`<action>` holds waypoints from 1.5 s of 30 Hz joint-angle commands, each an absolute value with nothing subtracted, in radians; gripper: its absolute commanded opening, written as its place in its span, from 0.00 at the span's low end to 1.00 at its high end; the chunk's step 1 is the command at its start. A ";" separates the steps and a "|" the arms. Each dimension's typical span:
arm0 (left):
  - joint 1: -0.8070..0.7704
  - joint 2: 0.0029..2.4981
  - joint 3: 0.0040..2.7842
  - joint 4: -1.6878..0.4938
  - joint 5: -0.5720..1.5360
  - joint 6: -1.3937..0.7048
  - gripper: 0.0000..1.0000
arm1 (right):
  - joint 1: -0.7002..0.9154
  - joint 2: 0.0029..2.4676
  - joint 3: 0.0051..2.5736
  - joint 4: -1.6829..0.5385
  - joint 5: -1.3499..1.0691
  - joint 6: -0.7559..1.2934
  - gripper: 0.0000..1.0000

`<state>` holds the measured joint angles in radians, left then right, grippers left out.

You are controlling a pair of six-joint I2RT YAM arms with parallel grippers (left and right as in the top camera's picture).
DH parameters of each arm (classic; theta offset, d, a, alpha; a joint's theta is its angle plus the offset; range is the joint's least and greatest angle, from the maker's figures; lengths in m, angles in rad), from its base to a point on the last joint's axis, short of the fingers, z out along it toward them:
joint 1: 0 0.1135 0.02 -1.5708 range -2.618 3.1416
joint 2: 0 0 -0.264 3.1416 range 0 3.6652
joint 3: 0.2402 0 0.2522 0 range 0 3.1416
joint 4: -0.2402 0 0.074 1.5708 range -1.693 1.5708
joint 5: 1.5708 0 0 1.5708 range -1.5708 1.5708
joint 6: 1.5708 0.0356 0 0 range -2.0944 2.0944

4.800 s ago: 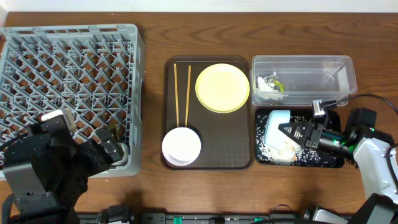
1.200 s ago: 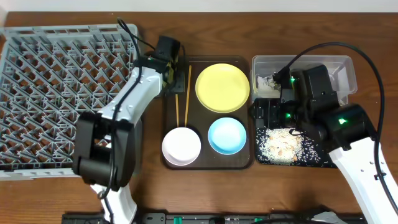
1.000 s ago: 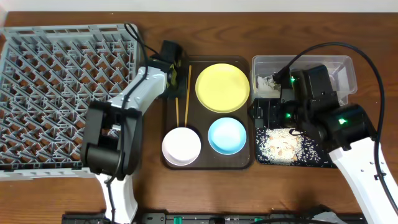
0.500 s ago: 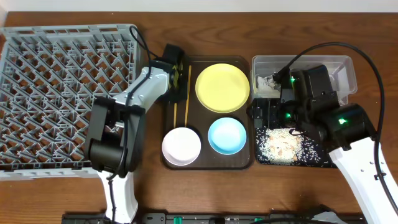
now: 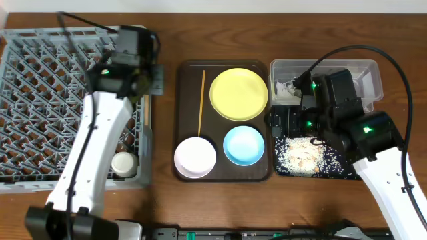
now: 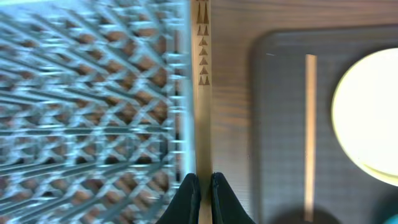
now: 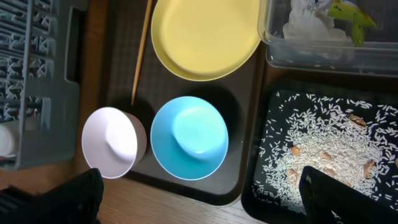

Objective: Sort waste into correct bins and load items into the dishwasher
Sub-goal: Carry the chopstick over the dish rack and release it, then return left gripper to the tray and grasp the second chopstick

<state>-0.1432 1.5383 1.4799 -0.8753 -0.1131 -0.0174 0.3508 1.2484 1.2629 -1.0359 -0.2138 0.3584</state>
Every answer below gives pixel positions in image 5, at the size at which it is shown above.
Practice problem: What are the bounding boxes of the wooden chopstick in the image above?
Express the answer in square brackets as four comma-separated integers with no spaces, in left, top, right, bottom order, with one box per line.
[143,95,150,126]
[197,70,206,137]

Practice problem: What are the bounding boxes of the blue bowl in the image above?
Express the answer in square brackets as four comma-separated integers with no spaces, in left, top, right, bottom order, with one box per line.
[223,125,265,167]

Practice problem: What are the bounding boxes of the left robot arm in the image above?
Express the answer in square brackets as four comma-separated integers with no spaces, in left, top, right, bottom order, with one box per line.
[25,63,165,239]

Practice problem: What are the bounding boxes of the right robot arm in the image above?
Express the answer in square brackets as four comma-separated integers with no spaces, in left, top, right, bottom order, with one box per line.
[266,69,426,239]

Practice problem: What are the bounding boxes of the black waste tray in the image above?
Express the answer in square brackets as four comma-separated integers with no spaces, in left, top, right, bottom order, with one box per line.
[265,105,360,180]

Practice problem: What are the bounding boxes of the crumpled white tissue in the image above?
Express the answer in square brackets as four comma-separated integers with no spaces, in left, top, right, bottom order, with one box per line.
[276,81,301,105]

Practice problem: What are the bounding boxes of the rice and nut scraps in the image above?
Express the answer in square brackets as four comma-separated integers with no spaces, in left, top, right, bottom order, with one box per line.
[274,137,348,178]

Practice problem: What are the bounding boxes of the yellow plate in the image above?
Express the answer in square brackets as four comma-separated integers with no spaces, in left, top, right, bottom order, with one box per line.
[209,68,268,121]

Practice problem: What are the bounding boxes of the dark brown serving tray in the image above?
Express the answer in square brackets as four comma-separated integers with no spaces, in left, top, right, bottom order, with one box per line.
[173,60,272,182]

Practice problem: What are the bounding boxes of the white cup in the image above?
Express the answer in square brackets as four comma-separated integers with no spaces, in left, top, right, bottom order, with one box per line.
[111,152,139,178]

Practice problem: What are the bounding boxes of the pink bowl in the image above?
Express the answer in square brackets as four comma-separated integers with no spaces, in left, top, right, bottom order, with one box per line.
[173,137,217,179]

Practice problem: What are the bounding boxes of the clear plastic bin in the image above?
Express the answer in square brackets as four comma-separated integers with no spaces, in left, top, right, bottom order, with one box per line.
[268,59,384,113]

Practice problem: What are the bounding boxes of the grey dish rack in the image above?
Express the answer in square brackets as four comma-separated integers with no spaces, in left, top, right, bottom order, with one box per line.
[0,25,156,195]

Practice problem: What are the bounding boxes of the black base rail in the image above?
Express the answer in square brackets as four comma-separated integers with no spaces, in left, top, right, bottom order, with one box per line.
[116,218,394,240]

